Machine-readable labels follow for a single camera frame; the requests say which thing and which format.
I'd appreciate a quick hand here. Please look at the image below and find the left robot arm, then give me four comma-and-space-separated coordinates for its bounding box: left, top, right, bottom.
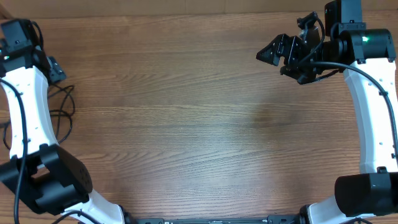
1, 19, 133, 223

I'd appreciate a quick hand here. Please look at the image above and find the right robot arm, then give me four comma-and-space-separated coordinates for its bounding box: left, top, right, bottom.
256, 0, 397, 223

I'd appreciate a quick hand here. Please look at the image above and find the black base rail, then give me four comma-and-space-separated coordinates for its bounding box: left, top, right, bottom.
127, 215, 310, 224

